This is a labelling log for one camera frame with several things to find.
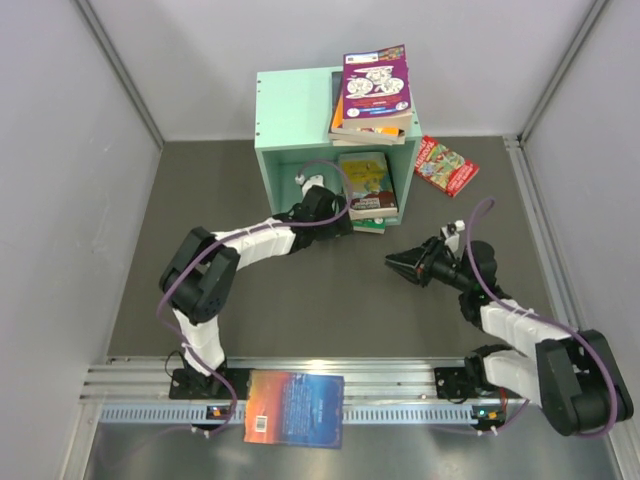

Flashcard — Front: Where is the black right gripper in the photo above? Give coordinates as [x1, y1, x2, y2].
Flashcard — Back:
[387, 235, 473, 293]

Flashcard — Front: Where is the light teal thin book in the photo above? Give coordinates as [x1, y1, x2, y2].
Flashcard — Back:
[338, 152, 398, 220]

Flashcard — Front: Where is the green paperback book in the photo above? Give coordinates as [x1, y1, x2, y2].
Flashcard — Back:
[352, 218, 386, 234]

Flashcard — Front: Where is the dark blue paperback book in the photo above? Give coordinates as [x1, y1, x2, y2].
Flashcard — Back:
[329, 132, 406, 147]

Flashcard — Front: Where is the Roald Dahl Charlie book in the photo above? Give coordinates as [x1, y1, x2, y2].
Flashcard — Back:
[328, 94, 407, 144]

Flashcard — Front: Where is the red Treehouse paperback book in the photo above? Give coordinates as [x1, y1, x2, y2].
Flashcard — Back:
[414, 136, 479, 198]

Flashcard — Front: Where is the purple paperback book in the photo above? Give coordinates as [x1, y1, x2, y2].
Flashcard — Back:
[342, 44, 413, 131]

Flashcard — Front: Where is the dark brown Edward Tulane book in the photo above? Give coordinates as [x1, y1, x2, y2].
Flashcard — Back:
[331, 71, 343, 116]

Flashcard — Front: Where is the Jane Eyre sunset cover book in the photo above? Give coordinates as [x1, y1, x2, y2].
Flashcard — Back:
[244, 370, 345, 449]

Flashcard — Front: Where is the black yellow Storey Treehouse book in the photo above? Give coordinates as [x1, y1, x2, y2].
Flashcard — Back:
[352, 217, 386, 228]

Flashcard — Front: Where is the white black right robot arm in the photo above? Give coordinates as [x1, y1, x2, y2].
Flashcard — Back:
[385, 221, 635, 436]

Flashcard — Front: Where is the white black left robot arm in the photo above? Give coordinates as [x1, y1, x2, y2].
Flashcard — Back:
[157, 174, 353, 400]

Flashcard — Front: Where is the mint green wooden cube shelf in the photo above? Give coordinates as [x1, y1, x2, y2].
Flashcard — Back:
[254, 66, 422, 226]

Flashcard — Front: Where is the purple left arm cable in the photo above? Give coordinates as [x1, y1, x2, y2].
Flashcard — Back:
[155, 158, 351, 437]

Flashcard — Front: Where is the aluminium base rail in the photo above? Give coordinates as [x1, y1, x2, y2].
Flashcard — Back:
[79, 134, 626, 426]

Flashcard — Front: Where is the aluminium right frame post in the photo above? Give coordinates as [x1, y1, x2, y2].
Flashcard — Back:
[517, 0, 611, 145]

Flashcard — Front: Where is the aluminium frame post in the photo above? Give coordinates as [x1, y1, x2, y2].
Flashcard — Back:
[517, 0, 611, 145]
[71, 0, 165, 150]

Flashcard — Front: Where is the aluminium left frame post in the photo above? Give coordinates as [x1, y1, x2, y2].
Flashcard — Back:
[71, 0, 165, 150]

